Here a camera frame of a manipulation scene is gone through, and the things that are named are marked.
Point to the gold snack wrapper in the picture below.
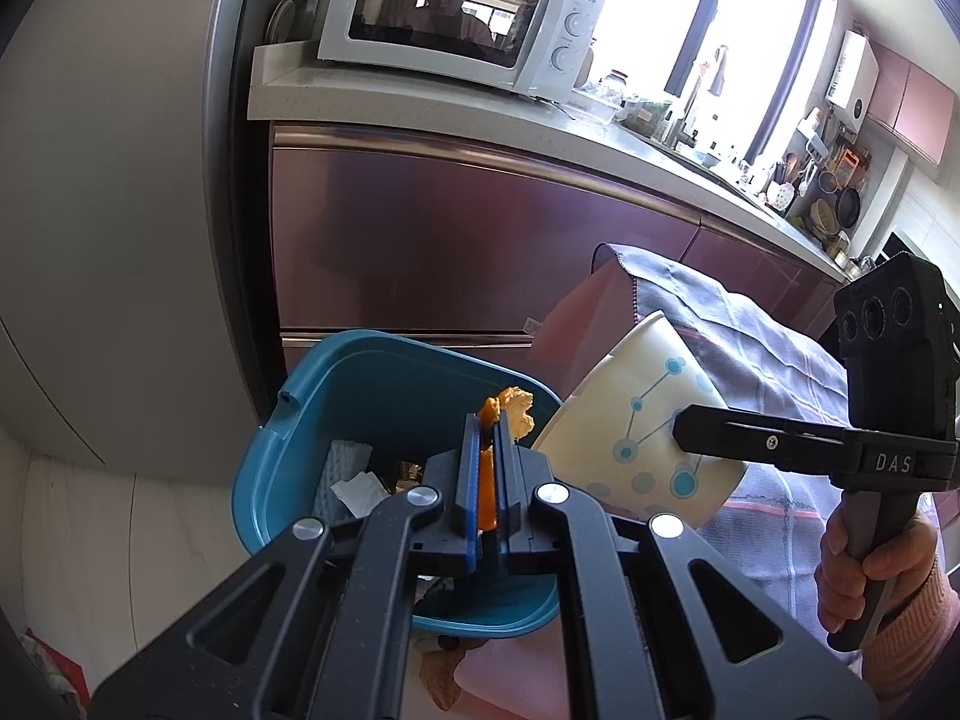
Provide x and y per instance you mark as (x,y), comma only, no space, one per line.
(437,671)

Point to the large kitchen window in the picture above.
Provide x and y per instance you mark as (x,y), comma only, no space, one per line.
(656,44)

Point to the purple checked tablecloth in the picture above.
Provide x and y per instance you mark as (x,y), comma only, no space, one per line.
(772,524)

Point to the white kitchen countertop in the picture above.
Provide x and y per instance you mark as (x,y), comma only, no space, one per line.
(310,105)

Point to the white microwave oven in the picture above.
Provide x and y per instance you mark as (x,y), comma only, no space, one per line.
(534,48)

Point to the white foam fruit net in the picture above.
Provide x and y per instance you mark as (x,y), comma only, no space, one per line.
(344,460)

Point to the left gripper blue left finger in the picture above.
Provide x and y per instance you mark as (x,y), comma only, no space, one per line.
(464,510)

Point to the grey refrigerator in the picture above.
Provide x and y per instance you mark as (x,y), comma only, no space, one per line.
(139,318)

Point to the person's right hand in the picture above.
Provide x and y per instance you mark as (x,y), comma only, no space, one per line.
(906,560)

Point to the white blue-dotted paper cup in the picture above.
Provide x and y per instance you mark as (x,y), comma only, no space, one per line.
(613,435)

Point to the hanging black frying pan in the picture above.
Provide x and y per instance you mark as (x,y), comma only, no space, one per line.
(848,207)

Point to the steel sink faucet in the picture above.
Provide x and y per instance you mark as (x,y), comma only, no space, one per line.
(708,84)

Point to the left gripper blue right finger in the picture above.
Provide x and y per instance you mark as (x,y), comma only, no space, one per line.
(512,492)

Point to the white dotted utensil holder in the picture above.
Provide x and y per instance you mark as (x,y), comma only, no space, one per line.
(781,197)

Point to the maroon base cabinets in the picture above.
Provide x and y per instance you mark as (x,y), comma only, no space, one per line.
(470,247)

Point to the pink sleeve right forearm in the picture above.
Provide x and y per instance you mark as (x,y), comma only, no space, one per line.
(905,651)

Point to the pink upper cabinet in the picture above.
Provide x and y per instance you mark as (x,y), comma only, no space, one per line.
(912,105)

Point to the white tissue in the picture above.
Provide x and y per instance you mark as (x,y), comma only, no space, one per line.
(361,494)

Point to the teal plastic trash bin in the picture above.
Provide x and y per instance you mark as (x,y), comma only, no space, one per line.
(407,401)

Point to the orange peel piece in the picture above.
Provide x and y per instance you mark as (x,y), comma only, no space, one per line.
(514,404)

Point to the white wall water heater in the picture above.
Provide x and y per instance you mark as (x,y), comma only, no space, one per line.
(853,81)

